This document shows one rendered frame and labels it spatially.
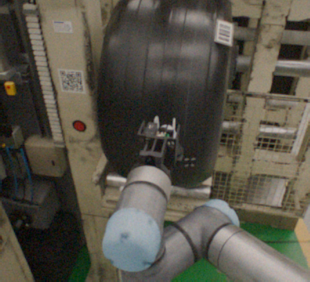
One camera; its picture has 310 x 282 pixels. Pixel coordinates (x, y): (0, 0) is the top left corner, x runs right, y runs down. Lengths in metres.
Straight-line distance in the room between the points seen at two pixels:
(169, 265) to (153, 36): 0.47
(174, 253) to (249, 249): 0.11
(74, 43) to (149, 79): 0.28
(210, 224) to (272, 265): 0.12
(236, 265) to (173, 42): 0.47
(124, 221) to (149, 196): 0.06
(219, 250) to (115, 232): 0.18
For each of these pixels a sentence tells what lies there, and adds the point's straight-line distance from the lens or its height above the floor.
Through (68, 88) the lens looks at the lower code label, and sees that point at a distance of 1.02.
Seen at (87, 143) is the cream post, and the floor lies 0.99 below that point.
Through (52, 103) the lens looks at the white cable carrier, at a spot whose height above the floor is 1.13.
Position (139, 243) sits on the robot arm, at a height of 1.32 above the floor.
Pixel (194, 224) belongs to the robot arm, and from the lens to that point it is 0.58.
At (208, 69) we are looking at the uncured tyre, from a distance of 0.74.
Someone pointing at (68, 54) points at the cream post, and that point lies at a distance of 0.97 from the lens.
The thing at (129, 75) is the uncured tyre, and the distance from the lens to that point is 0.75.
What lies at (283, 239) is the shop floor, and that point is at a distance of 2.19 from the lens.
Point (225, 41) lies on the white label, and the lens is 0.78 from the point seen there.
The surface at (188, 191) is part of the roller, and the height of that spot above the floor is 0.91.
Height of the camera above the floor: 1.69
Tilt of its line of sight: 38 degrees down
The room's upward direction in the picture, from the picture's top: straight up
